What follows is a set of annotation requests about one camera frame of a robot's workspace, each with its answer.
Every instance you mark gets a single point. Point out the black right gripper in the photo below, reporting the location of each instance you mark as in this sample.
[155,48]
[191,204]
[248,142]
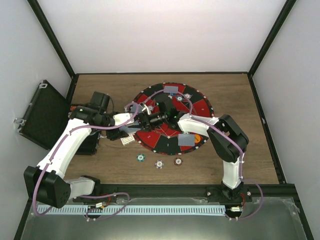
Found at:
[145,122]

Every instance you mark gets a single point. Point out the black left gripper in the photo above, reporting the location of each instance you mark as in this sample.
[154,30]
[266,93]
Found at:
[116,135]

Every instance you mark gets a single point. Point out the blue patterned card deck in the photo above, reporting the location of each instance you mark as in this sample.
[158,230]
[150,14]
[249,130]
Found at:
[129,130]

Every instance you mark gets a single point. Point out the blue green poker chip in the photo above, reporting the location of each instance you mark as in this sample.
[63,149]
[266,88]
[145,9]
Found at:
[179,98]

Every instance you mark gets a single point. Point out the white blue chip stack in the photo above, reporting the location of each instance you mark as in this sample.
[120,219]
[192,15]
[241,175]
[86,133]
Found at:
[159,164]

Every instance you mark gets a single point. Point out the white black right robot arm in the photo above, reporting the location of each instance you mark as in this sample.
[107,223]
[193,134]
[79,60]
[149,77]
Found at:
[227,138]

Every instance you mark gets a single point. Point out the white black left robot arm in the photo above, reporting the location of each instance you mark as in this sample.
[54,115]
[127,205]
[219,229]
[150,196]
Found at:
[45,182]

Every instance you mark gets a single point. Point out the playing card deck box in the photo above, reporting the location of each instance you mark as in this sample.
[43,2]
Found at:
[127,140]

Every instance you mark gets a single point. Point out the round red black poker mat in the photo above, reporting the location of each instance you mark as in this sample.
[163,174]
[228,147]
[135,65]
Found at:
[163,140]

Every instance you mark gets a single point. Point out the mixed chips in case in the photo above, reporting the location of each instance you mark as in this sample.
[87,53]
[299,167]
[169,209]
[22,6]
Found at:
[71,110]

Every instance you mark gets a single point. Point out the orange big blind button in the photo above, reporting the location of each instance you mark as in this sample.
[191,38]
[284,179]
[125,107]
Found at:
[197,138]

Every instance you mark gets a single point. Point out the black poker set case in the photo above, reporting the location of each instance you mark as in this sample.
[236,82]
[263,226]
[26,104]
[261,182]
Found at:
[46,118]

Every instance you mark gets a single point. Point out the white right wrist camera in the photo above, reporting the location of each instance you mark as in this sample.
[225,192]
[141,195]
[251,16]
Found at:
[143,108]

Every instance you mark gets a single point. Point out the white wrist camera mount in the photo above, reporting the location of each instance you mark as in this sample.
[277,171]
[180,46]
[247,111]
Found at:
[123,119]

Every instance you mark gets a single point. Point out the light blue slotted rail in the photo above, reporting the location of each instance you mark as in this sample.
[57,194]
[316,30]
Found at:
[142,210]

